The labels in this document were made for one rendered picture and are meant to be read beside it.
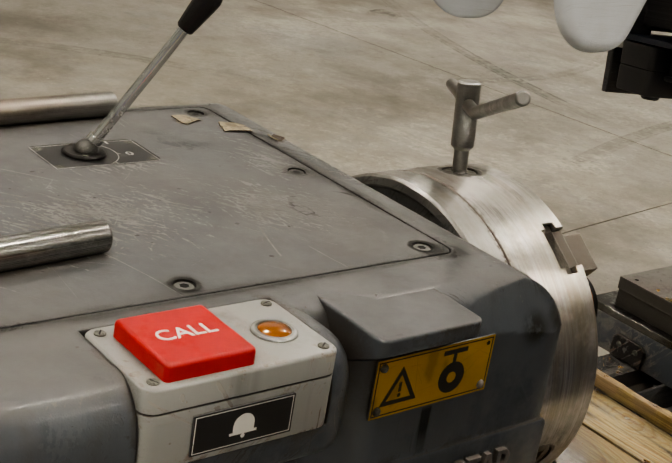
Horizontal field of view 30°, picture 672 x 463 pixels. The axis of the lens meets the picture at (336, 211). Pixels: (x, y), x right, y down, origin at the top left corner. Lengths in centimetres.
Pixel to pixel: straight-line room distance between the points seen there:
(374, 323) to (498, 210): 35
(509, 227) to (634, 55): 75
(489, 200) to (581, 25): 84
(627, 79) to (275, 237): 55
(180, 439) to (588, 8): 46
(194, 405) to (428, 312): 19
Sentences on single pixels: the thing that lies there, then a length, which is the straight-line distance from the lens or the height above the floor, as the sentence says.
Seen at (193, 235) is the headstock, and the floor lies 126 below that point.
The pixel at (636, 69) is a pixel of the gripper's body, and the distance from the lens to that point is 37.
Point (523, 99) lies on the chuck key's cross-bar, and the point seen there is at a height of 137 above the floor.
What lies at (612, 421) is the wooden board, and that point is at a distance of 157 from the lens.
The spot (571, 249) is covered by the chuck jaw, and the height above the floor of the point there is 119.
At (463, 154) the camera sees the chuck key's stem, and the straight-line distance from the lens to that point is 117.
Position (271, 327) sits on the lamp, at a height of 126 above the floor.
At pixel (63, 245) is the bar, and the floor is 127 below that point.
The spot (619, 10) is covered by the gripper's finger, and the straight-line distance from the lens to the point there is 30.
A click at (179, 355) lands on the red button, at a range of 69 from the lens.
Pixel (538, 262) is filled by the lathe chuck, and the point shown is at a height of 120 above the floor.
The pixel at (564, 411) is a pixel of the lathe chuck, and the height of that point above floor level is 107.
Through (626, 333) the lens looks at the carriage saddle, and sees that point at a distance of 177.
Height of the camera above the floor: 159
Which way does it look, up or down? 20 degrees down
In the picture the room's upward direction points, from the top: 10 degrees clockwise
